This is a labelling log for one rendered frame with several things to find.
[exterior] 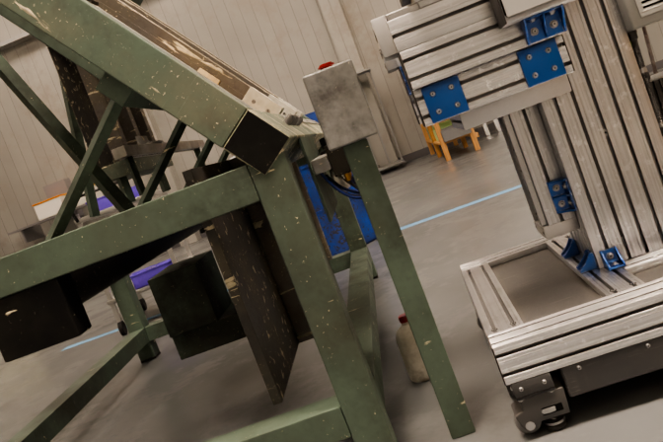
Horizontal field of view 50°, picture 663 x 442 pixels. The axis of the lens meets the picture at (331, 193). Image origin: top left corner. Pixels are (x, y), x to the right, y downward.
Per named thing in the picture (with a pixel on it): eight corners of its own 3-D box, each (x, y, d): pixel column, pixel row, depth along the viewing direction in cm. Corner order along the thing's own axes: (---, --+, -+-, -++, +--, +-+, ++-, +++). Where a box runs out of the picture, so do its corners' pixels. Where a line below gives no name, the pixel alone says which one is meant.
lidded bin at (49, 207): (76, 207, 1178) (70, 191, 1176) (65, 211, 1138) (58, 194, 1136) (50, 218, 1185) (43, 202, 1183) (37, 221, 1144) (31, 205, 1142)
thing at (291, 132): (265, 177, 162) (291, 136, 161) (221, 148, 162) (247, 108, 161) (319, 149, 382) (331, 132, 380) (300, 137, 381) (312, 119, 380)
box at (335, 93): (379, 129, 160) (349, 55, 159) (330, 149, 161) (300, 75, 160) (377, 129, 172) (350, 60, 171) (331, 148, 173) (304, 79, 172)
